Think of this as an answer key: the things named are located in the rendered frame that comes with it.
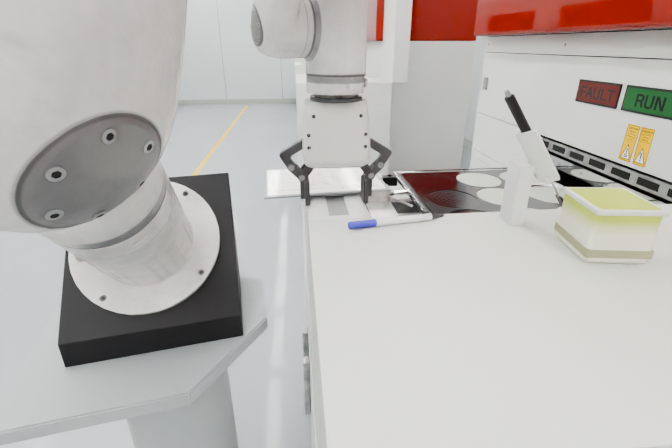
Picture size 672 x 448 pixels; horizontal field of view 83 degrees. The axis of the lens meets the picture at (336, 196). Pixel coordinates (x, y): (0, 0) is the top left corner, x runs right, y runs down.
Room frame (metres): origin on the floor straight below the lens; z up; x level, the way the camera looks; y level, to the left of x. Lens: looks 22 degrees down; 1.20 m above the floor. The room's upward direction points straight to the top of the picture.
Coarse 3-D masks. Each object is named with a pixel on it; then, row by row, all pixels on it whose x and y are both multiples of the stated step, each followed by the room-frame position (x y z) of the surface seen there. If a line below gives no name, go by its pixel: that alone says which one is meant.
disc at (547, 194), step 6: (534, 186) 0.80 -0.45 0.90; (540, 186) 0.80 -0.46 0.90; (534, 192) 0.76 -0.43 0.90; (540, 192) 0.76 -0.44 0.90; (546, 192) 0.76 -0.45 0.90; (552, 192) 0.76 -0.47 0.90; (558, 192) 0.76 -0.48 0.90; (540, 198) 0.73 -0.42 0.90; (546, 198) 0.73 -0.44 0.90; (552, 198) 0.73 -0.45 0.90
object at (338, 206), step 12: (312, 204) 0.55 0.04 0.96; (324, 204) 0.55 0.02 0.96; (336, 204) 0.56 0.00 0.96; (348, 204) 0.55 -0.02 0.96; (360, 204) 0.55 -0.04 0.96; (312, 216) 0.51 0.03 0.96; (324, 216) 0.51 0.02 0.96; (336, 216) 0.51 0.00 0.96; (348, 216) 0.51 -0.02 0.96; (360, 216) 0.51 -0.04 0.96
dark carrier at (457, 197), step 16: (416, 176) 0.87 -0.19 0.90; (432, 176) 0.87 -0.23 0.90; (448, 176) 0.87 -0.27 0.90; (496, 176) 0.87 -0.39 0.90; (416, 192) 0.76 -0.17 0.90; (432, 192) 0.76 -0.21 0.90; (448, 192) 0.76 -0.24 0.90; (464, 192) 0.76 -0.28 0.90; (432, 208) 0.68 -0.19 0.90; (448, 208) 0.68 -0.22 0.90; (464, 208) 0.68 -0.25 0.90; (480, 208) 0.68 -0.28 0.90; (496, 208) 0.68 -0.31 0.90; (544, 208) 0.68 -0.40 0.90
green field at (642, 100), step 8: (632, 88) 0.74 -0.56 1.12; (632, 96) 0.74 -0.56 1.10; (640, 96) 0.72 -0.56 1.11; (648, 96) 0.70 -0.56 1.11; (656, 96) 0.69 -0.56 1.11; (664, 96) 0.67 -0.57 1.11; (624, 104) 0.75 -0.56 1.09; (632, 104) 0.73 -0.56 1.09; (640, 104) 0.71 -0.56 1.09; (648, 104) 0.70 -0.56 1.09; (656, 104) 0.68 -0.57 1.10; (664, 104) 0.67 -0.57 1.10; (648, 112) 0.69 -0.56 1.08; (656, 112) 0.68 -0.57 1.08; (664, 112) 0.66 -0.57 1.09
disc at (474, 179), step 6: (462, 174) 0.88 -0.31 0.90; (468, 174) 0.88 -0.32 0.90; (474, 174) 0.88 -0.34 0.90; (480, 174) 0.88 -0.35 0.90; (486, 174) 0.88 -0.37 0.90; (462, 180) 0.84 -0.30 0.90; (468, 180) 0.84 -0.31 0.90; (474, 180) 0.84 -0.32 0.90; (480, 180) 0.84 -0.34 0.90; (486, 180) 0.84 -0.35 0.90; (492, 180) 0.84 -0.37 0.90; (498, 180) 0.84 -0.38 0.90; (480, 186) 0.80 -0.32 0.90; (486, 186) 0.80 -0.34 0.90; (492, 186) 0.80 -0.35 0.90
